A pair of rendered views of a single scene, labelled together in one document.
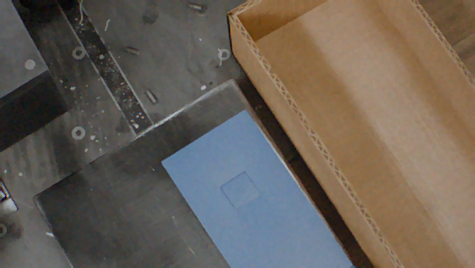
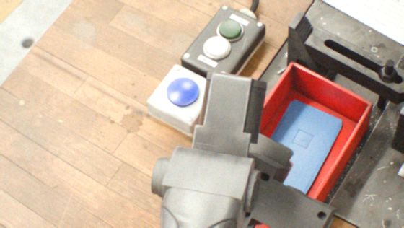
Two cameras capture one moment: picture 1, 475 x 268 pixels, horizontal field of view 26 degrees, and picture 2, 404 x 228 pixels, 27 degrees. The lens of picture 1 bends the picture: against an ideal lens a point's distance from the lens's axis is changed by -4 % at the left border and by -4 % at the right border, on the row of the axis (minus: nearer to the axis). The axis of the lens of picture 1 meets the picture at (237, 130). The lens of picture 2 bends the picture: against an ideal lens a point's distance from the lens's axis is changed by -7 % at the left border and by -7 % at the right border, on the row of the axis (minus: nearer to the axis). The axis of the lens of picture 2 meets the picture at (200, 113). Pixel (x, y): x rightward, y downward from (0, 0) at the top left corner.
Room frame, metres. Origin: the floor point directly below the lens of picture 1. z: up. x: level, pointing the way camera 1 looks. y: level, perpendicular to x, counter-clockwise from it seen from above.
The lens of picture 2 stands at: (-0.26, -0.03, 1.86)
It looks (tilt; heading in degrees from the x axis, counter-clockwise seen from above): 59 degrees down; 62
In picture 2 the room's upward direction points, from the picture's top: 5 degrees counter-clockwise
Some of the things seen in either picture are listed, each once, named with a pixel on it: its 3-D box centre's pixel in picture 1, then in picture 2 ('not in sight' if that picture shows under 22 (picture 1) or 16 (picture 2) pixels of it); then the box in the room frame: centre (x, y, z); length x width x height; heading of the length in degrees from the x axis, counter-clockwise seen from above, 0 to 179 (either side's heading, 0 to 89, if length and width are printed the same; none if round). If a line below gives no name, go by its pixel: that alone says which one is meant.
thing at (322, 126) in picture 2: not in sight; (293, 153); (0.07, 0.36, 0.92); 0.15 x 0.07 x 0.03; 29
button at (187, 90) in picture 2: not in sight; (182, 94); (0.00, 0.50, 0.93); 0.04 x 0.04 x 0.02
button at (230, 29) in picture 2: not in sight; (230, 32); (0.10, 0.55, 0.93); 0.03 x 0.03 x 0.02
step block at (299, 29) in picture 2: not in sight; (314, 49); (0.17, 0.46, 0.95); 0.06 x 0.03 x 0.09; 115
